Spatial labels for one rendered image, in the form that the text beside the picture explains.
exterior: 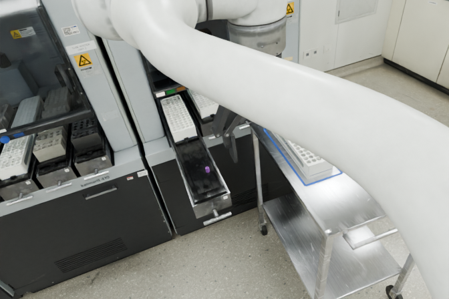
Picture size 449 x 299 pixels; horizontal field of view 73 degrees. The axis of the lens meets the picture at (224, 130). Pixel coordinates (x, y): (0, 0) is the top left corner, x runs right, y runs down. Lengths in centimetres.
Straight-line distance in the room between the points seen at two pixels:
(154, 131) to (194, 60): 119
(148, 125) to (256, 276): 98
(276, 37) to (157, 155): 104
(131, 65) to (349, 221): 96
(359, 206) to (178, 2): 83
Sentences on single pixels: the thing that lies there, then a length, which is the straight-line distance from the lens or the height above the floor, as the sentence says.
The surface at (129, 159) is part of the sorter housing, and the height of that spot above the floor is 73.
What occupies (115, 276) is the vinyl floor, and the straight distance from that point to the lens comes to 199.
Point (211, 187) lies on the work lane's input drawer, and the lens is 109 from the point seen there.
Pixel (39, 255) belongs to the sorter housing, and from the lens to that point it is 183.
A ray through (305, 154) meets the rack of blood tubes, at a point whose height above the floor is 88.
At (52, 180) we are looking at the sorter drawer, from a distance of 147.
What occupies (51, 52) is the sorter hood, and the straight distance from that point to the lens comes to 126.
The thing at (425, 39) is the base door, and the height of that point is 40.
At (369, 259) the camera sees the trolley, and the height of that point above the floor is 28.
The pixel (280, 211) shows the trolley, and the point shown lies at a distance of 166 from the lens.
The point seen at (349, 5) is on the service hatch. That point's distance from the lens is 311.
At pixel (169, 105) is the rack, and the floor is 86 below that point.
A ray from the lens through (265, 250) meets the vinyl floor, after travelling 186.
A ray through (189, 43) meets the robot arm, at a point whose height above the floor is 151.
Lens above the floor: 161
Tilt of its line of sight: 38 degrees down
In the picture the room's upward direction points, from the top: 9 degrees counter-clockwise
